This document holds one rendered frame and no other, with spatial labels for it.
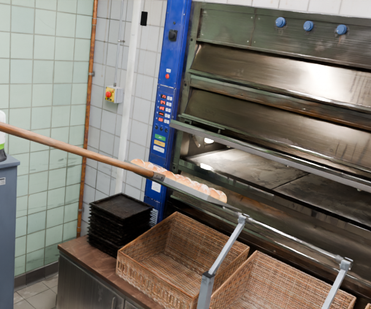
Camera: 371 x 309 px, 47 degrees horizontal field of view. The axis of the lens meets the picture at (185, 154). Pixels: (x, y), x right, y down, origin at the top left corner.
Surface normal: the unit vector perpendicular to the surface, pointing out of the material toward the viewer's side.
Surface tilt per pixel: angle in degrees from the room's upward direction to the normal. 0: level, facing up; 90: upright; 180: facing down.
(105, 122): 90
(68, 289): 90
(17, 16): 90
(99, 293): 90
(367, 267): 70
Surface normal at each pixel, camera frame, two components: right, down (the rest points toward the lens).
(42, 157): 0.77, 0.29
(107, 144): -0.63, 0.14
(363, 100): -0.55, -0.20
